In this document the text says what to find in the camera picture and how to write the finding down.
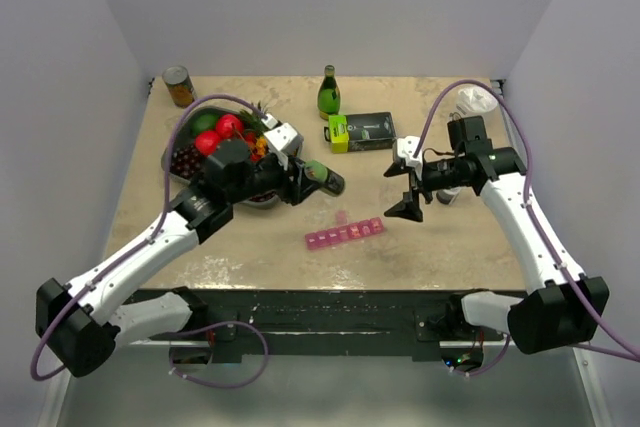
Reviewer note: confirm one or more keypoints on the white toilet paper roll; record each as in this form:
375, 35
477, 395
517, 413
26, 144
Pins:
475, 101

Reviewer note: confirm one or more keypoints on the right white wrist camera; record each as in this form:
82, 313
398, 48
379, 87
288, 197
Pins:
408, 153

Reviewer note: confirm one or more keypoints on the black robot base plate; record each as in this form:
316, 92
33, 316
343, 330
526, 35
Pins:
353, 323

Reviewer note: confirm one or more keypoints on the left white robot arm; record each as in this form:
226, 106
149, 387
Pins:
84, 320

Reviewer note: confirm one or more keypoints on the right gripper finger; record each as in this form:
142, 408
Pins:
395, 169
407, 208

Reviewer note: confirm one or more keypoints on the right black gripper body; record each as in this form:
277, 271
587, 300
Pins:
442, 175

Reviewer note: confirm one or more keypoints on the red apple upper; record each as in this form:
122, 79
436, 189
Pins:
229, 126

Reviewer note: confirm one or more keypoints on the red apple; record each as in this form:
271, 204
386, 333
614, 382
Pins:
207, 142
229, 126

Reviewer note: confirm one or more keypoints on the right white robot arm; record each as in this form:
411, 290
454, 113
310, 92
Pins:
561, 300

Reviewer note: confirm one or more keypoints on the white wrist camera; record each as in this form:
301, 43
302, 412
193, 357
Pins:
281, 136
408, 153

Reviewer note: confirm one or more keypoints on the red apple lower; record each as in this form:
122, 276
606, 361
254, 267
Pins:
207, 142

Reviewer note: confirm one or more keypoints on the pink weekly pill organizer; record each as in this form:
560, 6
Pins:
343, 231

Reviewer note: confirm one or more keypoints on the black and green box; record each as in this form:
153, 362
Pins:
360, 132

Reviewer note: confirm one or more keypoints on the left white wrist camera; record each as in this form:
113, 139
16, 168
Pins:
281, 136

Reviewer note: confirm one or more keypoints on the small pineapple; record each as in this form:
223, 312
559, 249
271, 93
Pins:
251, 119

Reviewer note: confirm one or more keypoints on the tin food can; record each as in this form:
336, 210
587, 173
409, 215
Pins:
179, 85

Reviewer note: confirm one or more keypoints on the green lidded pill bottle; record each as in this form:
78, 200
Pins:
328, 180

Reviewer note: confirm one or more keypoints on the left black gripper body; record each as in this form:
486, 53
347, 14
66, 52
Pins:
270, 175

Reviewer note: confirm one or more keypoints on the dark grey fruit tray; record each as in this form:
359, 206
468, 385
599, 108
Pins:
182, 142

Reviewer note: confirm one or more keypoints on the green lime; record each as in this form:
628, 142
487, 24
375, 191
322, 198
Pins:
203, 122

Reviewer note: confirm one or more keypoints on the green glass bottle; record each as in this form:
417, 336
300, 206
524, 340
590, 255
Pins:
329, 97

